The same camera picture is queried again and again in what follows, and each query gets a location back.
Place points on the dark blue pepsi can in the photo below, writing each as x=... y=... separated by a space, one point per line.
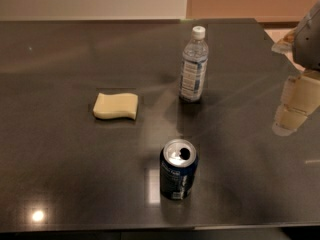
x=178 y=165

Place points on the clear plastic water bottle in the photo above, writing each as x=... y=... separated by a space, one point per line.
x=194 y=65

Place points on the yellow sponge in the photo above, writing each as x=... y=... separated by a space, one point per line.
x=123 y=105

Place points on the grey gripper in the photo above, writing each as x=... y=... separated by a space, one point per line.
x=308 y=45

